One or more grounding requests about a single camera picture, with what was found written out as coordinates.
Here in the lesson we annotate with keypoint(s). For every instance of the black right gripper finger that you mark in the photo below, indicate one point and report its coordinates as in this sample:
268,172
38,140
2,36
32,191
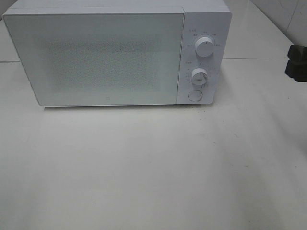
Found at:
297,53
296,71

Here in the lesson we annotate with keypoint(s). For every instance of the white timer knob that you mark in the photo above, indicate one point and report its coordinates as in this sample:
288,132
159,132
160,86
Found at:
199,77

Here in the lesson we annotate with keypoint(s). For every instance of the round door release button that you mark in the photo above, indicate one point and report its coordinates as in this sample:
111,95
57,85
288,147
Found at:
195,95

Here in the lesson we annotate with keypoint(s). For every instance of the white microwave door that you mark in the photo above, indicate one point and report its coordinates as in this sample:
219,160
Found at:
96,60

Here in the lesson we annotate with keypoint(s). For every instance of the white upper power knob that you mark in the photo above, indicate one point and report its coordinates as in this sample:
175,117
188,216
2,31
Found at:
204,46

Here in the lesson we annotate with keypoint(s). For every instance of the white microwave oven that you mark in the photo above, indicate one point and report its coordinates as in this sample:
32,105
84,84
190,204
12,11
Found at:
200,17

